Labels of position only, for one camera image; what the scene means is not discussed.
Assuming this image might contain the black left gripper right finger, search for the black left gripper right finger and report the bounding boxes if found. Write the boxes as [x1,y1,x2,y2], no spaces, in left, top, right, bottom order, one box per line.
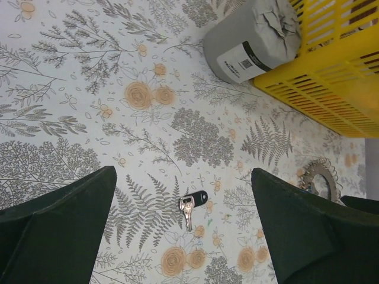
[251,168,378,283]

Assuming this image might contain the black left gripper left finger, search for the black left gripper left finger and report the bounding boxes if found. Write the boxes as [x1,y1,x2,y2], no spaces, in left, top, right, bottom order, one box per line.
[1,166,116,283]

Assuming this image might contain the metal disc with keyrings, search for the metal disc with keyrings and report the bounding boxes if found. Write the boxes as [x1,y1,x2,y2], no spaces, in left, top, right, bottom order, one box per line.
[298,157,342,203]

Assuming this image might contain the floral tablecloth mat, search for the floral tablecloth mat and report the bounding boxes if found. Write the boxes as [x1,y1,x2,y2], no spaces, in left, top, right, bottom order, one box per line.
[1,1,366,283]

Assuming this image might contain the yellow plastic basket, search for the yellow plastic basket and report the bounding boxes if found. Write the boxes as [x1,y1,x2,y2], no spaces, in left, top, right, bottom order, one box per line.
[253,1,378,138]

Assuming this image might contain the grey paper-wrapped roll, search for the grey paper-wrapped roll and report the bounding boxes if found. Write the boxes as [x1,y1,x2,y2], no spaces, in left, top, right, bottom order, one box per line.
[203,1,301,84]

